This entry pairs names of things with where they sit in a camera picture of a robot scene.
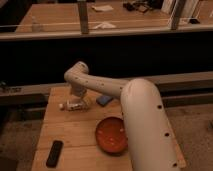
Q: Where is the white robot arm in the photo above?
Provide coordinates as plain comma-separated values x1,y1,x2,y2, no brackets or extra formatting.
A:
64,61,181,171

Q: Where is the orange ceramic bowl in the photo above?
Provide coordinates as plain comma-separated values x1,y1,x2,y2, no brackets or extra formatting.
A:
95,117,127,154

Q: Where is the blue sponge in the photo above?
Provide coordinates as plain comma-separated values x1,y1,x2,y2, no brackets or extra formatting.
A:
96,95,113,107

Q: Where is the wooden cutting board table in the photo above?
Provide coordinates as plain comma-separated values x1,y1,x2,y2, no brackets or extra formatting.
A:
31,84,187,171

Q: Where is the black remote control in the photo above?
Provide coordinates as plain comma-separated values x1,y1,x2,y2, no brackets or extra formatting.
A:
46,140,63,168

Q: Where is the crumpled white cloth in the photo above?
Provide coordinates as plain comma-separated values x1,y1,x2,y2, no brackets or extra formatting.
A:
92,22,116,29

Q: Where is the white paper on desk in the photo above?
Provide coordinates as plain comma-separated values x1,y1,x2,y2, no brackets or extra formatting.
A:
91,5,113,12

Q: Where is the grey metal post left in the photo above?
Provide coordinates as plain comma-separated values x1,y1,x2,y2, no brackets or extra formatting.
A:
77,0,89,34

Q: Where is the grey metal post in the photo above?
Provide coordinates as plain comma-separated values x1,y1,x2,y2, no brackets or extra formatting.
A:
77,0,89,34
170,0,186,30

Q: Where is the black cables pile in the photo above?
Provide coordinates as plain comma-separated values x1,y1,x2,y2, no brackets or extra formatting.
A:
122,0,158,14

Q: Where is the grey metal post right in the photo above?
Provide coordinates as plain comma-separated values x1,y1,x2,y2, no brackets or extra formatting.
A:
170,0,186,30

